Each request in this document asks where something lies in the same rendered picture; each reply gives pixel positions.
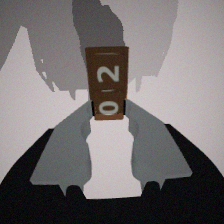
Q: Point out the brown cube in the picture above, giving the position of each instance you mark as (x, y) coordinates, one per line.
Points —
(108, 104)
(107, 71)

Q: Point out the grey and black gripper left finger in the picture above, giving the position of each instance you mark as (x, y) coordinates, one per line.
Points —
(58, 159)

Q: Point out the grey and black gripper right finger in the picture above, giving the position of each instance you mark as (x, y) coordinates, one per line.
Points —
(161, 153)

